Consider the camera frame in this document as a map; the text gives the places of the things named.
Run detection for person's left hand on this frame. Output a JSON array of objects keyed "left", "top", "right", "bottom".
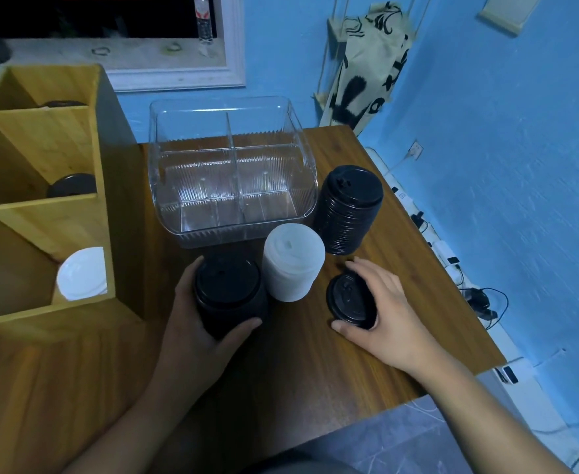
[{"left": 153, "top": 256, "right": 264, "bottom": 398}]

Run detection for person's right hand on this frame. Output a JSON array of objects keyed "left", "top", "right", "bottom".
[{"left": 331, "top": 256, "right": 451, "bottom": 379}]

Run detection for large black cup lid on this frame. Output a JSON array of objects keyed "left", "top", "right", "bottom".
[{"left": 325, "top": 270, "right": 378, "bottom": 330}]

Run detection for white domed cup lid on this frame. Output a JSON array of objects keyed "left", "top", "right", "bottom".
[{"left": 262, "top": 223, "right": 326, "bottom": 303}]

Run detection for white lids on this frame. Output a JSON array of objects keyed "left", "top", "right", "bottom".
[{"left": 56, "top": 246, "right": 108, "bottom": 302}]

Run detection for short stack of black lids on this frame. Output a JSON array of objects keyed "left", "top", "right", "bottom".
[{"left": 312, "top": 165, "right": 385, "bottom": 256}]

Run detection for wooden three-compartment organizer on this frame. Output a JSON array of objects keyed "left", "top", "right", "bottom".
[{"left": 0, "top": 63, "right": 145, "bottom": 327}]

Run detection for grey shirt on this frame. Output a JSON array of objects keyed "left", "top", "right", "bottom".
[{"left": 264, "top": 458, "right": 364, "bottom": 474}]

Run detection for clear plastic container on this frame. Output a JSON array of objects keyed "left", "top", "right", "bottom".
[{"left": 148, "top": 97, "right": 319, "bottom": 248}]

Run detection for cream tote bag black print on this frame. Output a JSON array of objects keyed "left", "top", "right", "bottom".
[{"left": 318, "top": 0, "right": 416, "bottom": 135}]

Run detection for clear plastic water bottle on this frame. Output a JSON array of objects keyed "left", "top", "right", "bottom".
[{"left": 194, "top": 0, "right": 215, "bottom": 43}]

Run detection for black wired device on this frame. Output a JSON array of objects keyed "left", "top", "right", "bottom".
[{"left": 463, "top": 287, "right": 509, "bottom": 331}]

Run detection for hanging rope shelf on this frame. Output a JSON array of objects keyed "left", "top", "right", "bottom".
[{"left": 314, "top": 0, "right": 434, "bottom": 124}]

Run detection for white window frame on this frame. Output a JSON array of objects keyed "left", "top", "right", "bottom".
[{"left": 0, "top": 0, "right": 247, "bottom": 99}]

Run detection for cream wall plate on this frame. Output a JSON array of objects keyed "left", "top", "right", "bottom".
[{"left": 478, "top": 0, "right": 545, "bottom": 36}]

